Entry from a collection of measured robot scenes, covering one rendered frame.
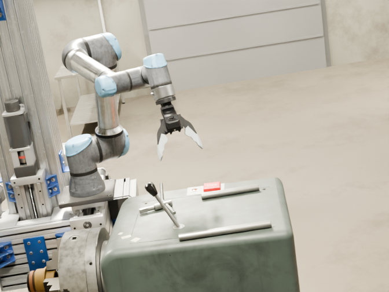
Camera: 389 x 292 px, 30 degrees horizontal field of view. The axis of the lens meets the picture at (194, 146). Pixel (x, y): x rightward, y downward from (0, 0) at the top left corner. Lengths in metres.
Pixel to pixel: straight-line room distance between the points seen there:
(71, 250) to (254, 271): 0.60
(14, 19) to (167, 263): 1.33
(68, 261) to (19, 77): 1.02
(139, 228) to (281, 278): 0.48
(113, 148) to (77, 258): 0.77
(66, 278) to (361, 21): 8.58
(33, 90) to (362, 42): 7.88
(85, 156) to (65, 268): 0.72
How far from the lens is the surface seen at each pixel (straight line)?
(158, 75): 2.44
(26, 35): 3.08
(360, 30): 10.56
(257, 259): 2.20
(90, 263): 2.36
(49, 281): 2.49
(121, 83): 2.49
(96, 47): 2.84
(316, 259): 4.80
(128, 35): 10.13
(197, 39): 10.11
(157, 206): 2.45
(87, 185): 3.00
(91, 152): 2.98
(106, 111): 2.96
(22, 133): 3.08
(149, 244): 2.22
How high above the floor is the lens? 2.14
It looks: 17 degrees down
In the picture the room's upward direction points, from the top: 9 degrees counter-clockwise
